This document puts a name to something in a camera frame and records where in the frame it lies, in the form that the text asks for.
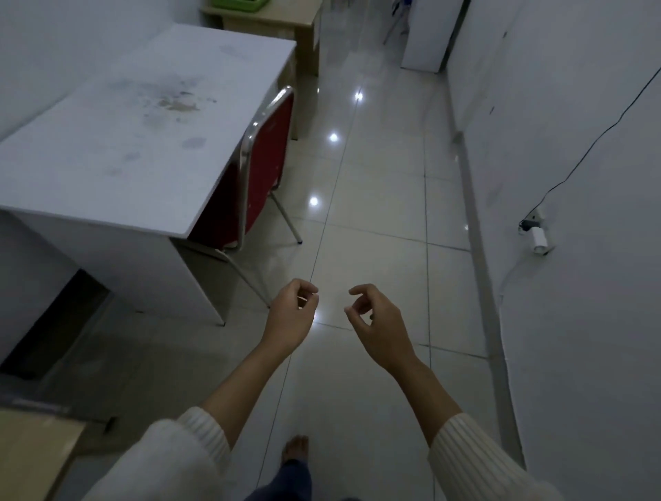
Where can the person's right hand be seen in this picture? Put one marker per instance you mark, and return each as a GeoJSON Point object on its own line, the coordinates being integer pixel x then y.
{"type": "Point", "coordinates": [384, 330]}

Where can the person's left hand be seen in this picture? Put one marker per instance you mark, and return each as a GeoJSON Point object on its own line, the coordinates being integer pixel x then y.
{"type": "Point", "coordinates": [286, 320]}

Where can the person's right thumb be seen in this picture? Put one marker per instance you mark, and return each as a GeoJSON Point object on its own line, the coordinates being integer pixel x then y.
{"type": "Point", "coordinates": [356, 317]}

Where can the person's left thumb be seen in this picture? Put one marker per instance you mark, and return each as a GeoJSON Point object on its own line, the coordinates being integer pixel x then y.
{"type": "Point", "coordinates": [309, 304]}

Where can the person's left forearm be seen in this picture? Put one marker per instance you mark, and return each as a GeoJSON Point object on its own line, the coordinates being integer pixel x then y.
{"type": "Point", "coordinates": [222, 407]}

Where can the person's right forearm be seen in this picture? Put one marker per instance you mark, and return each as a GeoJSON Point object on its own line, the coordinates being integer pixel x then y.
{"type": "Point", "coordinates": [449, 428]}

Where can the person's bare foot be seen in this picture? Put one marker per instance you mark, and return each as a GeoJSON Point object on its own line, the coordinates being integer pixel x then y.
{"type": "Point", "coordinates": [296, 448]}

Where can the person's blue trouser leg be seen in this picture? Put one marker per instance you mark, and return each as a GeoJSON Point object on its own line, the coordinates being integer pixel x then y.
{"type": "Point", "coordinates": [292, 482]}

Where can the white table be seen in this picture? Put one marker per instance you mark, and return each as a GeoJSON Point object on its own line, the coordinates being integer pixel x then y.
{"type": "Point", "coordinates": [144, 129]}

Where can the light wooden table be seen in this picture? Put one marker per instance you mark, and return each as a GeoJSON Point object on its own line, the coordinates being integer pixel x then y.
{"type": "Point", "coordinates": [289, 20]}

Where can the white cabinet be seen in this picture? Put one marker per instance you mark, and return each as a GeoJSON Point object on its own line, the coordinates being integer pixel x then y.
{"type": "Point", "coordinates": [426, 36]}

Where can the green plastic tray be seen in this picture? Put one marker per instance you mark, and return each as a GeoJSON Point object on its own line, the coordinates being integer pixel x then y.
{"type": "Point", "coordinates": [237, 4]}

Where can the brown cardboard box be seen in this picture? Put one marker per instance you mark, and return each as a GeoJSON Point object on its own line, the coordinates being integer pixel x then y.
{"type": "Point", "coordinates": [31, 454]}

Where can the red chair with metal frame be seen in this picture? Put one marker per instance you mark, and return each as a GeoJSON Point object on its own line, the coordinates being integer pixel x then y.
{"type": "Point", "coordinates": [266, 155]}

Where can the white wall adapter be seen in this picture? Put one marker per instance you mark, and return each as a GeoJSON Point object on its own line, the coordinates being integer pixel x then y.
{"type": "Point", "coordinates": [539, 238]}

